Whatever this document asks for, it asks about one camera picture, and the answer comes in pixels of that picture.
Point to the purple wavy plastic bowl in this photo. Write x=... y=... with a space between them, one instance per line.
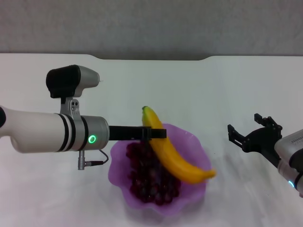
x=191 y=146

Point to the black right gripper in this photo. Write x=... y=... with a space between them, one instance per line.
x=262 y=140

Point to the left silver camera bracket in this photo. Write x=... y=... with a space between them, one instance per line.
x=71 y=107

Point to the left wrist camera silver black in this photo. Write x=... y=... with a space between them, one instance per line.
x=68 y=80

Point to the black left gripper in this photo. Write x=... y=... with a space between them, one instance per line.
x=127 y=133

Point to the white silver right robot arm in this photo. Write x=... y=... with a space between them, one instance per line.
x=291 y=175

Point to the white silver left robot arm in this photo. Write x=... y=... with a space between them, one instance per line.
x=38 y=132

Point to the dark red grape bunch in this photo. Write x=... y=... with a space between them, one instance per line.
x=151 y=184

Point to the yellow banana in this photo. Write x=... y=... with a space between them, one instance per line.
x=170 y=156

